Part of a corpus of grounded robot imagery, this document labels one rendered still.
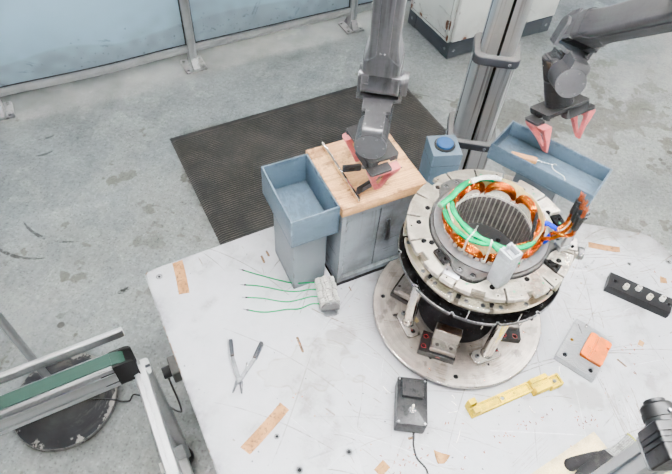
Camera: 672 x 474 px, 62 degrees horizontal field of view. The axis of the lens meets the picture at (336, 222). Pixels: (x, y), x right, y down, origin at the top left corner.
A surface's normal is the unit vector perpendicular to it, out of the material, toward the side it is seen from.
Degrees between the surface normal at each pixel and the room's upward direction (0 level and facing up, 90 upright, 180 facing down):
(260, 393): 0
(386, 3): 105
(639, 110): 0
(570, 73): 74
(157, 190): 0
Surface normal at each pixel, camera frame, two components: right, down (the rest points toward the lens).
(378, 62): -0.18, 0.90
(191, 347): 0.05, -0.63
